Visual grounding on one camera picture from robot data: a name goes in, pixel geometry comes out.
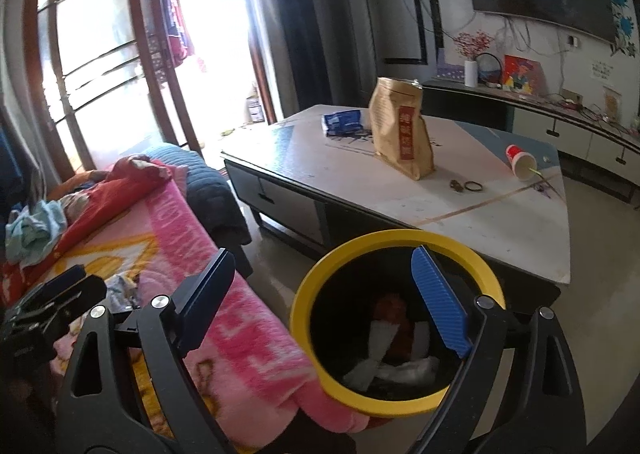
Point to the red blanket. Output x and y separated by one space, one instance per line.
120 194

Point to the small tan packet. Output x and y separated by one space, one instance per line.
611 103

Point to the dark curtain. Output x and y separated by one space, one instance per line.
15 158
295 8

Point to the red paper cup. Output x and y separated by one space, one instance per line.
520 161

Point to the red picture card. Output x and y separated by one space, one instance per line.
520 76

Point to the white-topped coffee table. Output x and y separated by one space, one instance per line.
475 206

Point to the brown-framed sliding glass door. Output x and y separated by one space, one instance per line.
100 33

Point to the pile of light clothes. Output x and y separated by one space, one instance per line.
37 229

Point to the dark blue quilted cover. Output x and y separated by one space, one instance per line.
210 194

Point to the brown paper bag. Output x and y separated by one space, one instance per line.
400 133

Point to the hanging laundry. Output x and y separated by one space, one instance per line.
177 13

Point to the grey standing air conditioner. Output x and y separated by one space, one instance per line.
356 23

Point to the white vase with red flowers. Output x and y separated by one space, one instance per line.
470 72

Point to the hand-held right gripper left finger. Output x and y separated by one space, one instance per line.
210 286

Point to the yellow-rimmed black bin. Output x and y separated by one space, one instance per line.
300 319

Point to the pink printed blanket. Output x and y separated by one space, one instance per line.
250 349

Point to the printed wrapper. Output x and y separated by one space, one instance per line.
122 291

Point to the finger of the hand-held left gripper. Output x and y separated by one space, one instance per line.
55 281
80 296

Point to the white television cabinet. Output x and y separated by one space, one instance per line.
575 133

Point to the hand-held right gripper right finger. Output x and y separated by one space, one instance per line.
442 301

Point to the small dark object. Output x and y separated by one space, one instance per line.
455 185

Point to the white bucket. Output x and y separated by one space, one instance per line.
255 109

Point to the blue packet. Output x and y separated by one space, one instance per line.
344 122

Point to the wall socket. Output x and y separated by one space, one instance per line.
575 40

